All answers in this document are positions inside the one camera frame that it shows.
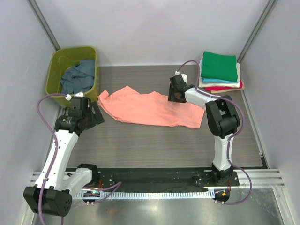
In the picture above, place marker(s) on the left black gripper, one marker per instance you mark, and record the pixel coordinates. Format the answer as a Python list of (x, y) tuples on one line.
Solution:
[(96, 117)]

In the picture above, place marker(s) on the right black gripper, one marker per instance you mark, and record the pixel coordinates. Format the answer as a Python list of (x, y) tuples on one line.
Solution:
[(171, 95)]

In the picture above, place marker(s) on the salmon pink t shirt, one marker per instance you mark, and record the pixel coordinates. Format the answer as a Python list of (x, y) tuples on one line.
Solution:
[(129, 106)]

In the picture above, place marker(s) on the olive green plastic bin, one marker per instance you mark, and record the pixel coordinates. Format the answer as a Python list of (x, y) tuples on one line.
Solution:
[(64, 59)]

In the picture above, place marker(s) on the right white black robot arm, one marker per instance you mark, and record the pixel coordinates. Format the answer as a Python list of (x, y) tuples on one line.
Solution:
[(223, 122)]

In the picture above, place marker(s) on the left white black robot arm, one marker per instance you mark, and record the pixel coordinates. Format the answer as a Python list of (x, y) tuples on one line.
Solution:
[(51, 193)]

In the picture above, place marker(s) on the white folded t shirt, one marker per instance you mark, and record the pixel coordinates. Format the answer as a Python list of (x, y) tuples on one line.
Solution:
[(205, 85)]

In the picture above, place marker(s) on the light blue folded t shirt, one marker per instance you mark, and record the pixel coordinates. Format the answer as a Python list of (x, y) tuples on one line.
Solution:
[(209, 80)]

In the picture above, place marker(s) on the tan folded t shirt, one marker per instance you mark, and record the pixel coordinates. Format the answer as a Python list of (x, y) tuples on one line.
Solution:
[(242, 87)]

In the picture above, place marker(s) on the blue grey t shirt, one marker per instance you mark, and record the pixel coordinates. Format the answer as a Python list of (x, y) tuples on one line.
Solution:
[(78, 78)]

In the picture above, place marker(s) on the red folded t shirt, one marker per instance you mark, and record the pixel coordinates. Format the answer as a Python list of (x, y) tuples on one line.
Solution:
[(218, 88)]

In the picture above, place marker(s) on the green folded t shirt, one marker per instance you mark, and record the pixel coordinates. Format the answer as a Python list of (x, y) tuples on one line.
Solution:
[(217, 66)]

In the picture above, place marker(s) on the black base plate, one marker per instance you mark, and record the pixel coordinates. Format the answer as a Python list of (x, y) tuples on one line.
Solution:
[(162, 180)]

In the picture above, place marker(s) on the white slotted cable duct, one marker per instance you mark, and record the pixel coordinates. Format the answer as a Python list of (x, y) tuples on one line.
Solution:
[(94, 195)]

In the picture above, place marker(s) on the left aluminium frame post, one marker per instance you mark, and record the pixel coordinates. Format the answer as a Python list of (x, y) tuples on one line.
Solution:
[(44, 24)]

